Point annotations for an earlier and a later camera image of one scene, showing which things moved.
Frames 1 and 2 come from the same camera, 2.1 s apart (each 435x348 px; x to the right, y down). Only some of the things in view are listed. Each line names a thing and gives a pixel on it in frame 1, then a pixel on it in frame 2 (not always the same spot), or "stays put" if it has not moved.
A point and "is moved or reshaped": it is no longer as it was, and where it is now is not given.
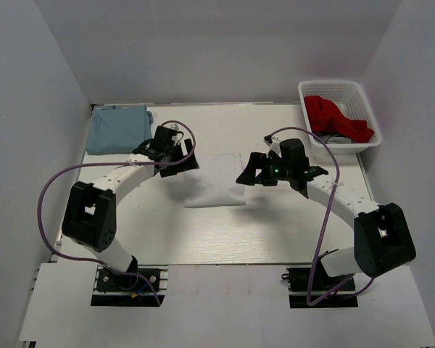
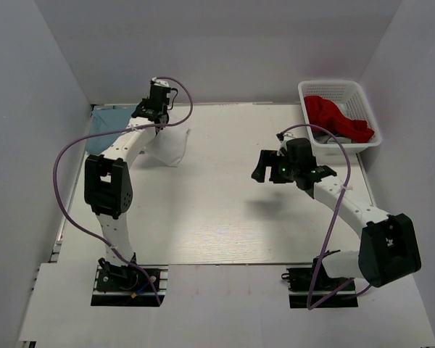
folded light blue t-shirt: (118, 129) stays put
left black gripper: (188, 164) → (143, 100)
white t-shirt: (214, 183) is moved or reshaped
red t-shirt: (324, 116) stays put
